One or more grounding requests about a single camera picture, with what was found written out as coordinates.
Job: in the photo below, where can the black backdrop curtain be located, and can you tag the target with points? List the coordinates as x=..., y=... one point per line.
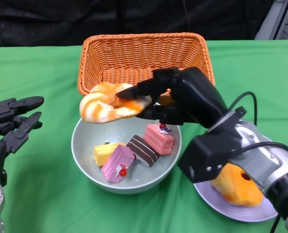
x=61, y=19

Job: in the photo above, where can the salmon pink cake slice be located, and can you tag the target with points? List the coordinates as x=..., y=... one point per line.
x=158, y=143

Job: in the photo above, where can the chocolate brown cake slice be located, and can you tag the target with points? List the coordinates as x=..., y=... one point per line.
x=143, y=151

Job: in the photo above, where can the magenta cake slice with cherry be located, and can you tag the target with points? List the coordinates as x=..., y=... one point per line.
x=117, y=162

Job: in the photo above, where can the green tablecloth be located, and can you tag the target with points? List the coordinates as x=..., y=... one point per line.
x=37, y=72

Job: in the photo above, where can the lavender round plate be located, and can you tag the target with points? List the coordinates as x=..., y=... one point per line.
x=219, y=204

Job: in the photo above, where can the pale green bowl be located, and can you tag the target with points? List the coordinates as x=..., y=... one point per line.
x=134, y=179

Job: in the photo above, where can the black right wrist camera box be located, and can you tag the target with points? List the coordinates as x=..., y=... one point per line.
x=207, y=155

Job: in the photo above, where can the grey aluminium frame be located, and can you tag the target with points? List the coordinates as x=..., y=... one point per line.
x=272, y=19

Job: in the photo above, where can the orange wedge bread with hole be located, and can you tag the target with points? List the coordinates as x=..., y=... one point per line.
x=238, y=191

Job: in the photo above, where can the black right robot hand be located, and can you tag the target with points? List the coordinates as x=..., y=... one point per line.
x=197, y=97

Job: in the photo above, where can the orange wicker basket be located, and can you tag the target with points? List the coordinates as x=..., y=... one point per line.
x=134, y=60

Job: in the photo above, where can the yellow cake slice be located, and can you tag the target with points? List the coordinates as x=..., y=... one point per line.
x=102, y=153

